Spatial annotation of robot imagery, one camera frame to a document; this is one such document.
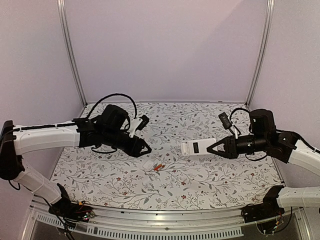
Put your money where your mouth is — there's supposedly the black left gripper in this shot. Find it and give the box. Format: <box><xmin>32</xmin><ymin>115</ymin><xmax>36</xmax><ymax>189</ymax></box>
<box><xmin>102</xmin><ymin>128</ymin><xmax>153</xmax><ymax>159</ymax></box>

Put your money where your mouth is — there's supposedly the white battery cover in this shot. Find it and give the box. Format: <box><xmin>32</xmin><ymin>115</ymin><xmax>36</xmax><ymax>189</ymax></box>
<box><xmin>142</xmin><ymin>161</ymin><xmax>154</xmax><ymax>171</ymax></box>

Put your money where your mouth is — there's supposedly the white remote control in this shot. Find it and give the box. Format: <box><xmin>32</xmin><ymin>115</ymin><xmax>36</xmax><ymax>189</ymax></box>
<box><xmin>180</xmin><ymin>138</ymin><xmax>217</xmax><ymax>156</ymax></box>

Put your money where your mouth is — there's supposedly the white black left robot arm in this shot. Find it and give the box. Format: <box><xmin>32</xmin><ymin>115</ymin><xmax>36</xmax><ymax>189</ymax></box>
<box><xmin>0</xmin><ymin>104</ymin><xmax>152</xmax><ymax>217</ymax></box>

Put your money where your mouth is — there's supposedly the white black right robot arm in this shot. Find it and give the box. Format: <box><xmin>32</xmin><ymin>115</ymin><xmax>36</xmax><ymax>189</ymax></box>
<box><xmin>206</xmin><ymin>109</ymin><xmax>320</xmax><ymax>218</ymax></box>

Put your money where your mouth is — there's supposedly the floral patterned table mat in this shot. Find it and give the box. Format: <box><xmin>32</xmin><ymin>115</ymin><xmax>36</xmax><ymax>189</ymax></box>
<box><xmin>51</xmin><ymin>102</ymin><xmax>282</xmax><ymax>204</ymax></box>

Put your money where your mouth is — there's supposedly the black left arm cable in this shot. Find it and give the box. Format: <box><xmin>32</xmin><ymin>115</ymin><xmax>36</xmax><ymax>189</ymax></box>
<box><xmin>88</xmin><ymin>93</ymin><xmax>138</xmax><ymax>121</ymax></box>

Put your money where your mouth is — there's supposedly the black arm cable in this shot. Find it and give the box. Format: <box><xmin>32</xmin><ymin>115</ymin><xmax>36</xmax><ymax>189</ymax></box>
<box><xmin>229</xmin><ymin>107</ymin><xmax>251</xmax><ymax>121</ymax></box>
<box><xmin>88</xmin><ymin>93</ymin><xmax>138</xmax><ymax>121</ymax></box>

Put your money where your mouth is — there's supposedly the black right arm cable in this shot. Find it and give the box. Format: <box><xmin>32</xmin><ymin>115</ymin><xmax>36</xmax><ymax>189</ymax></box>
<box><xmin>229</xmin><ymin>107</ymin><xmax>251</xmax><ymax>121</ymax></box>

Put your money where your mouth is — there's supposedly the aluminium front rail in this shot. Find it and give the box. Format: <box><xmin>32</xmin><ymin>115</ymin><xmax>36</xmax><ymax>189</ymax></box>
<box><xmin>22</xmin><ymin>189</ymin><xmax>314</xmax><ymax>240</ymax></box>

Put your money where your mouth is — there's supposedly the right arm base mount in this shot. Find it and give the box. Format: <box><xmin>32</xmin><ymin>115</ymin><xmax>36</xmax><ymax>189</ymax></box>
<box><xmin>241</xmin><ymin>185</ymin><xmax>285</xmax><ymax>223</ymax></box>

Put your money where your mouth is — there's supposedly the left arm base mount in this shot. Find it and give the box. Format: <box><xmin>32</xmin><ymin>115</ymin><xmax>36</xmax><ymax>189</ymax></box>
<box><xmin>48</xmin><ymin>183</ymin><xmax>95</xmax><ymax>222</ymax></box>

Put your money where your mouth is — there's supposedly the right aluminium frame post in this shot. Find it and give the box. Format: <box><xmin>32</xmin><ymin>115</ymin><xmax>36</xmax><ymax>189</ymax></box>
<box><xmin>245</xmin><ymin>0</ymin><xmax>275</xmax><ymax>108</ymax></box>

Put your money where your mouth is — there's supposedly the aluminium frame post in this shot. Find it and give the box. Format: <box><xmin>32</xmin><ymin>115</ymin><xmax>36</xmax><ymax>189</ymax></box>
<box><xmin>245</xmin><ymin>0</ymin><xmax>275</xmax><ymax>108</ymax></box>
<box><xmin>57</xmin><ymin>0</ymin><xmax>88</xmax><ymax>106</ymax></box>

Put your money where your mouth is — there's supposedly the left aluminium frame post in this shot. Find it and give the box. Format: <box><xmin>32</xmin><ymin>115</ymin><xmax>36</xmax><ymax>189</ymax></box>
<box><xmin>57</xmin><ymin>0</ymin><xmax>88</xmax><ymax>106</ymax></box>

